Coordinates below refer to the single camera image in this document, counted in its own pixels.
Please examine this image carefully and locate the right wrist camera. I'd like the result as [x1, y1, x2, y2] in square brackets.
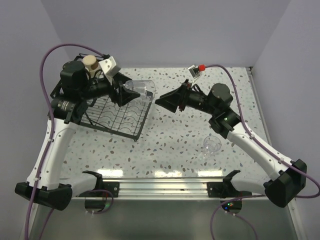
[188, 64, 206, 87]

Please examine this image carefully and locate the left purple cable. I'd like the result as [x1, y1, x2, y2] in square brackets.
[23, 43, 115, 240]

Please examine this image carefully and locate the aluminium mounting rail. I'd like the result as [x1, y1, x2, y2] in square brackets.
[72, 177, 295, 200]

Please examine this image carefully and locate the black wire dish rack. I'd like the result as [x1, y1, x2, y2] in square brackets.
[49, 52, 154, 143]

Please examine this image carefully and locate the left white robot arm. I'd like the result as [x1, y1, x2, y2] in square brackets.
[14, 56, 140, 211]

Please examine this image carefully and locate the beige cup far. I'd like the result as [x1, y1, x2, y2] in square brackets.
[82, 54, 100, 77]

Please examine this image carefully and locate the clear plastic cup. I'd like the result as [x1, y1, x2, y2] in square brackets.
[124, 80, 156, 101]
[201, 135, 222, 159]

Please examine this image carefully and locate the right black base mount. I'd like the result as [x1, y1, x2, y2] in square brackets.
[206, 181, 253, 199]

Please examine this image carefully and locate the purple cable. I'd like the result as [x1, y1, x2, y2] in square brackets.
[23, 43, 115, 240]
[203, 63, 320, 240]

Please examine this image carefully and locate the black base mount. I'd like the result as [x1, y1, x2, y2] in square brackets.
[77, 181, 120, 198]
[206, 181, 253, 199]

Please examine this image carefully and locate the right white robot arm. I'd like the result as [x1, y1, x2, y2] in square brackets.
[155, 80, 307, 208]

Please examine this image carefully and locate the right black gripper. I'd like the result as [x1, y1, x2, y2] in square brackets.
[155, 79, 218, 116]

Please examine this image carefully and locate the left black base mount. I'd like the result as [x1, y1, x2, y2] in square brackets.
[77, 181, 120, 198]

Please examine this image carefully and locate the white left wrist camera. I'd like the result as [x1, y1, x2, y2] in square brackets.
[98, 56, 121, 82]

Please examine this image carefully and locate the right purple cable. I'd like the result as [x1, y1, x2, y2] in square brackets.
[203, 63, 320, 240]

